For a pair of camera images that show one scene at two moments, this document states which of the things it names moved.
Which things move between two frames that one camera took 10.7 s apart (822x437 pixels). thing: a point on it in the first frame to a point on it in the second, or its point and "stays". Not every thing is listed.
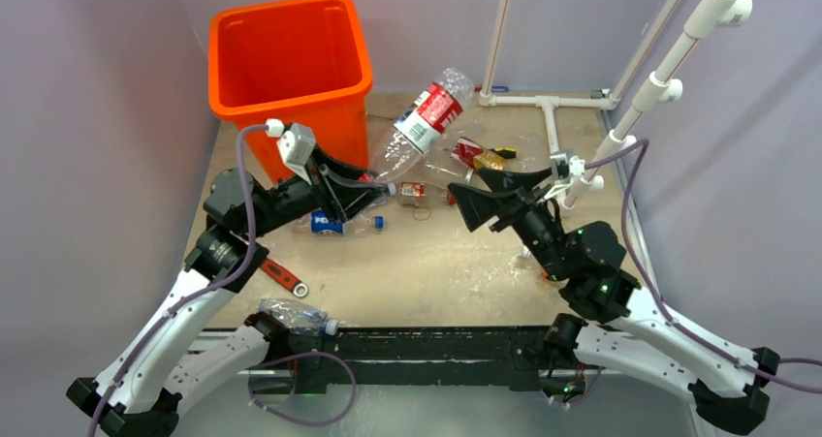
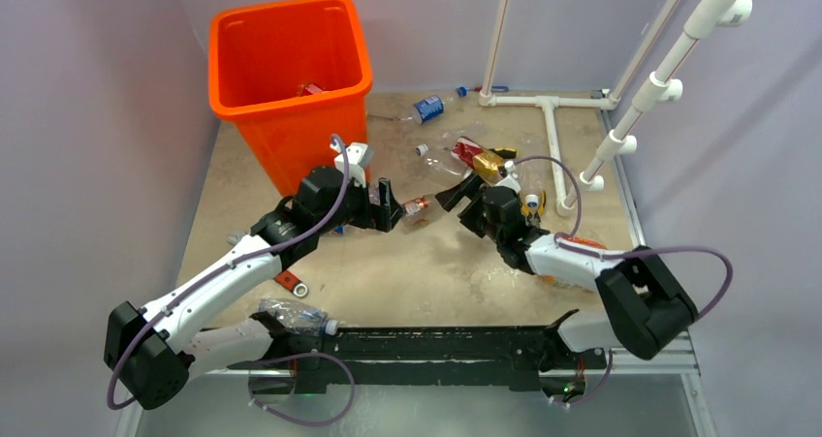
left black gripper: (338, 196) to (380, 216)
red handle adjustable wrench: (284, 278) stays
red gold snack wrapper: (475, 156) stays
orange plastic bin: (300, 61) stays
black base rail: (416, 356) stays
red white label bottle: (403, 144) to (307, 89)
